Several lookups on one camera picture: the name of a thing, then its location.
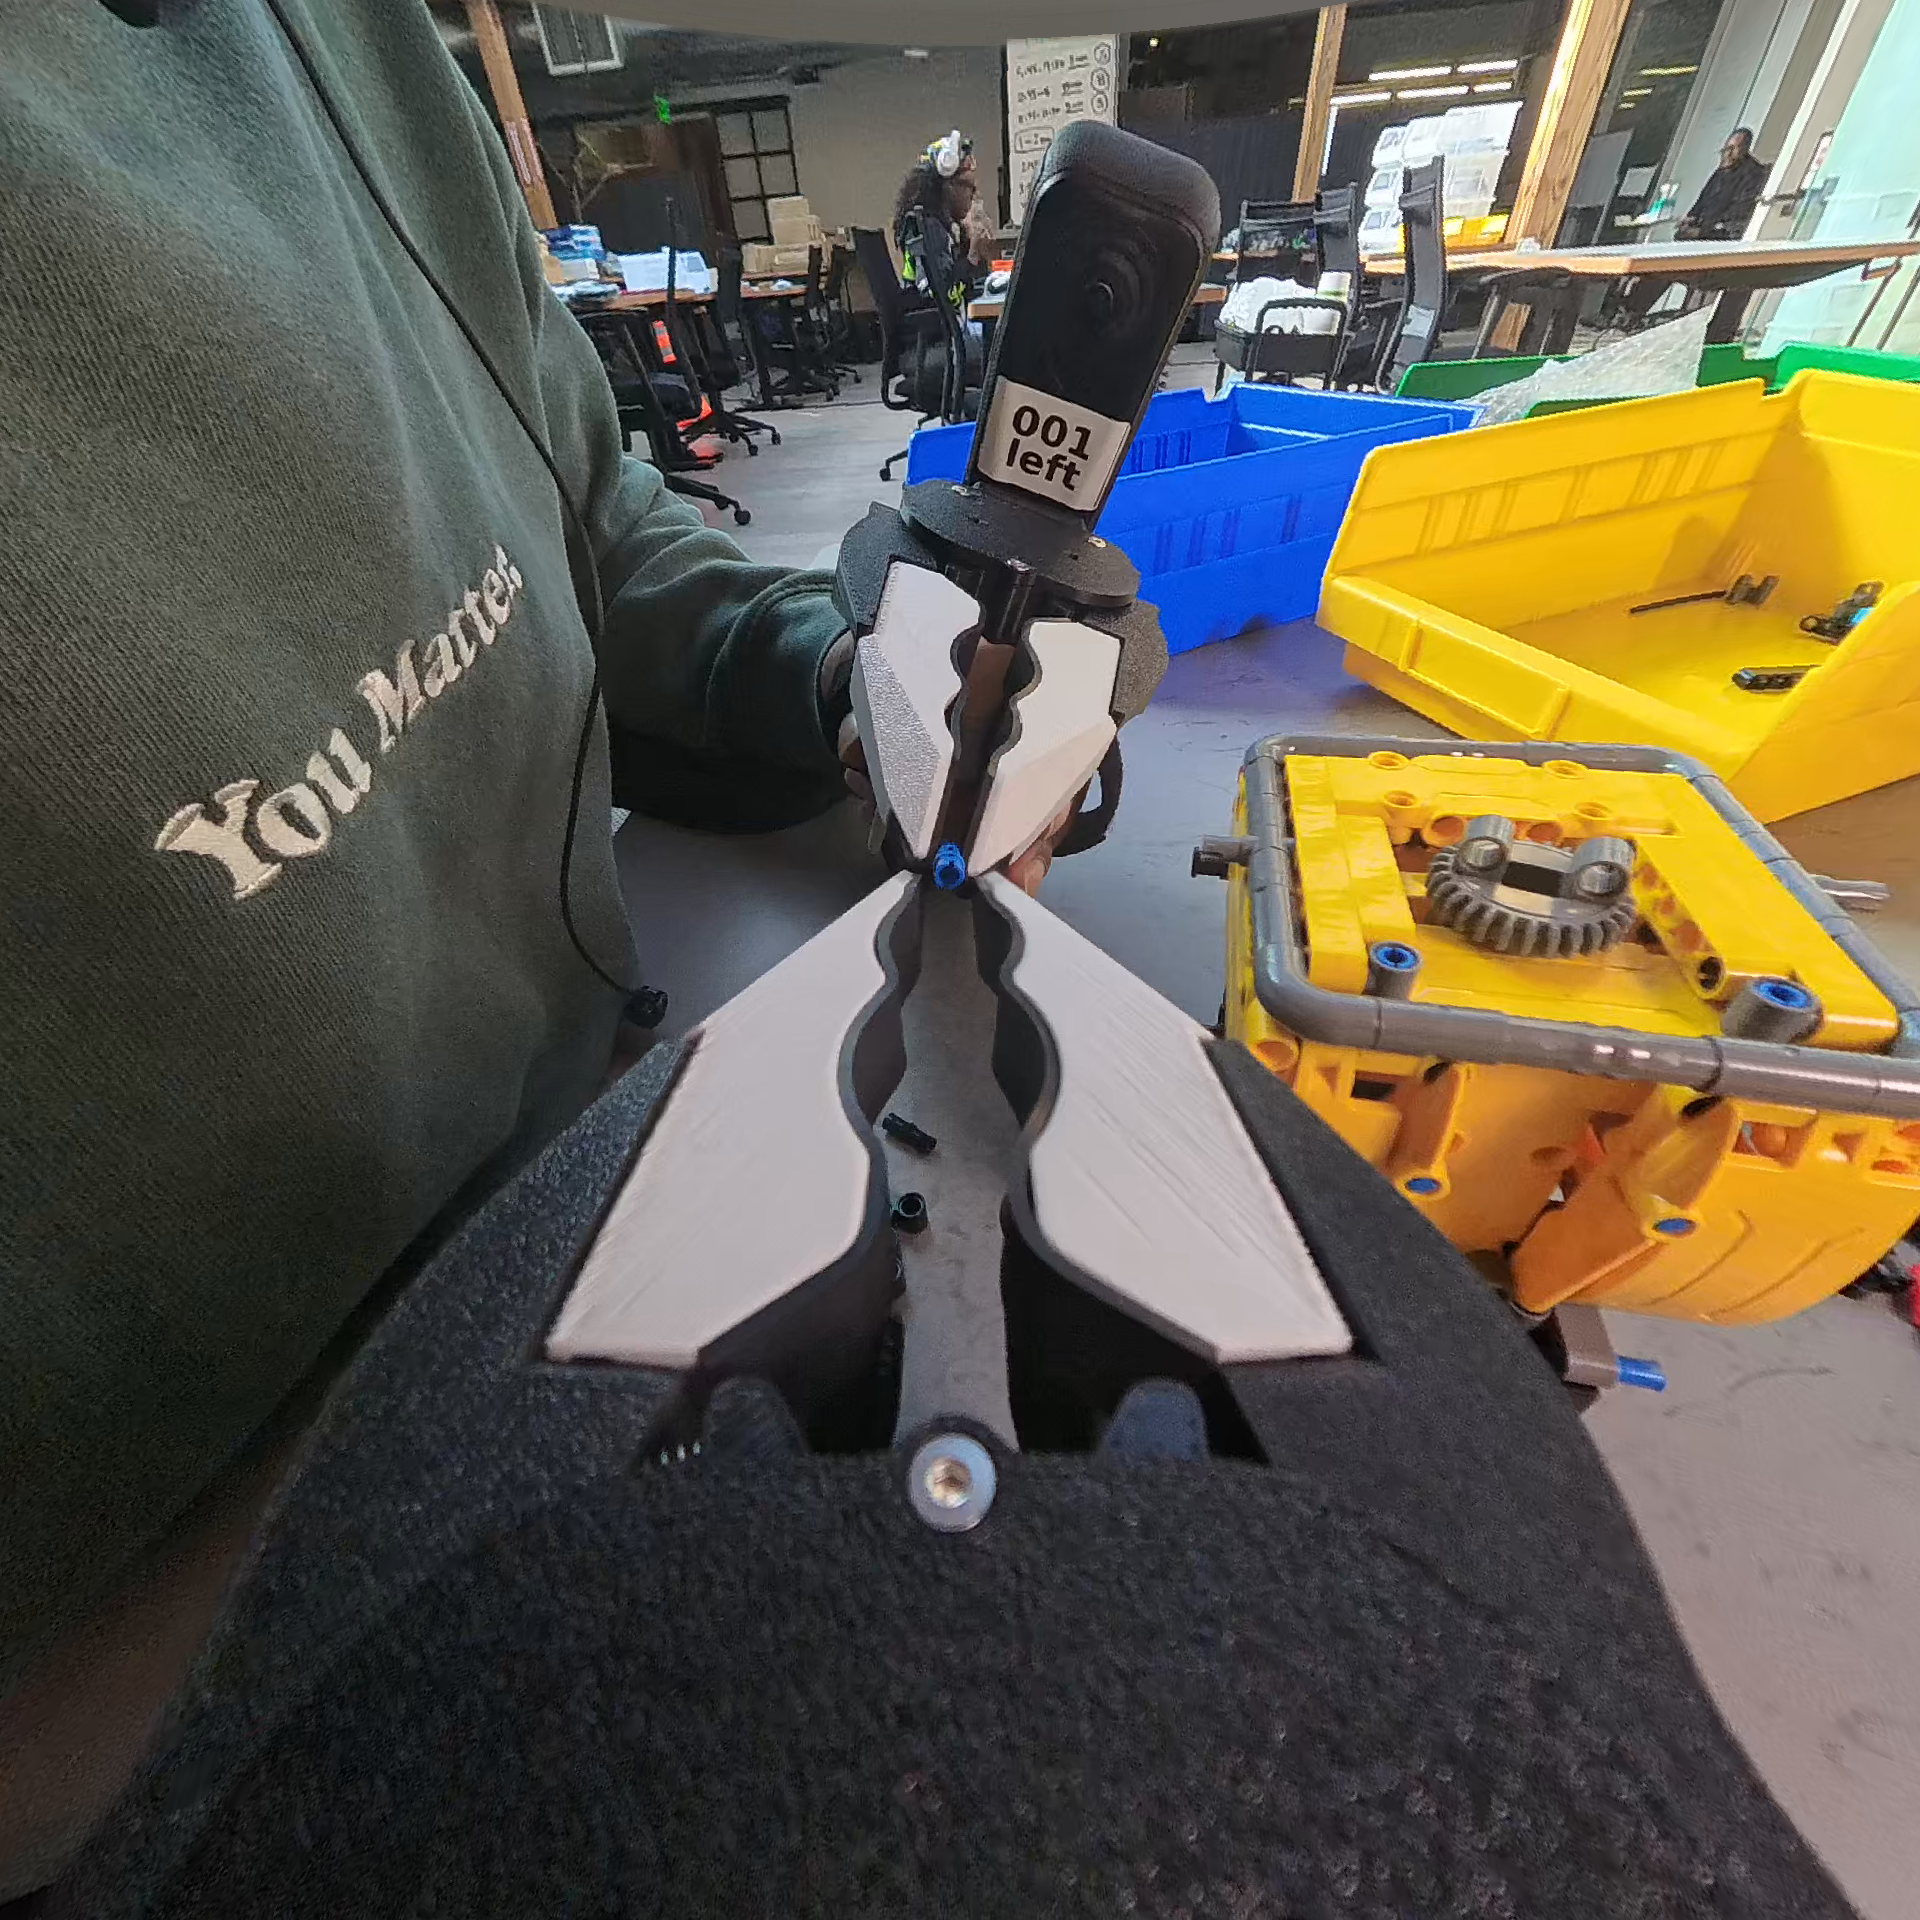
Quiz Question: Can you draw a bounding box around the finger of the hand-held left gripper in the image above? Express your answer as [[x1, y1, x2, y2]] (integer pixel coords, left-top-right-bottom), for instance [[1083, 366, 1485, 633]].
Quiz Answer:
[[966, 616, 1129, 881], [847, 558, 986, 876]]

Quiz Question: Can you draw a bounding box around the black utility cart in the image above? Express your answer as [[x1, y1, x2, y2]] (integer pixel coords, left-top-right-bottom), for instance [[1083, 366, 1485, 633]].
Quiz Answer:
[[1210, 270, 1368, 388]]

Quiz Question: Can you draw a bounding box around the white wall chart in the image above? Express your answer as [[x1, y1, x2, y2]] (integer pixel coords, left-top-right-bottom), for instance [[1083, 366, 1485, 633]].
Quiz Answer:
[[1006, 32, 1122, 156]]

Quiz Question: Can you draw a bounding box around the person's left forearm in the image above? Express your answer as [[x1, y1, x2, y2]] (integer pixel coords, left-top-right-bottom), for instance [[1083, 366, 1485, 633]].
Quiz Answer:
[[576, 323, 858, 838]]

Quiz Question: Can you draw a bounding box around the blue storage bin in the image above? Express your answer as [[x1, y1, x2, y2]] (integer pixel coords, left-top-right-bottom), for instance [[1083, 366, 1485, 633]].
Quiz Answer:
[[903, 382, 1487, 657]]

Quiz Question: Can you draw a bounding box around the yellow lego robot model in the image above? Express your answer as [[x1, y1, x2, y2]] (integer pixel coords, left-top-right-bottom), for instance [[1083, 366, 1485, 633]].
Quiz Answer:
[[1190, 731, 1920, 1415]]

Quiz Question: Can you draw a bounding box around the clear plastic bag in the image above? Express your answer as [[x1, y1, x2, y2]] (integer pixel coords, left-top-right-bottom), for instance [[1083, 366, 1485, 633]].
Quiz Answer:
[[1475, 307, 1720, 425]]

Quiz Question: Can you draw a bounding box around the black mesh office chair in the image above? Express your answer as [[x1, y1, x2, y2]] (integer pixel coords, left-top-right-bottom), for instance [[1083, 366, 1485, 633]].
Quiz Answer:
[[1305, 152, 1451, 395]]

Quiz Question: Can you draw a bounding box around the wooden pillar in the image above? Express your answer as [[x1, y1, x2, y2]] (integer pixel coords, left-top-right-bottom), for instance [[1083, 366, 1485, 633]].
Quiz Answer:
[[1498, 0, 1635, 251]]

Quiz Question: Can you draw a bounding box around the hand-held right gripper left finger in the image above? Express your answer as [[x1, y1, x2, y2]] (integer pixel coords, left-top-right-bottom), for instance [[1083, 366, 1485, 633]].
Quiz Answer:
[[543, 874, 935, 1455]]

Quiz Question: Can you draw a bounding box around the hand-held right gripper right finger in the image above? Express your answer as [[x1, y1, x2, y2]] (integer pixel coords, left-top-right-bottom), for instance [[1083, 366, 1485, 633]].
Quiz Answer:
[[966, 874, 1360, 1455]]

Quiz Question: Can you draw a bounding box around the yellow storage bin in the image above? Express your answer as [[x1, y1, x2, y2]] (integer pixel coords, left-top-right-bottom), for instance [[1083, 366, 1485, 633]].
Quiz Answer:
[[1315, 369, 1920, 826]]

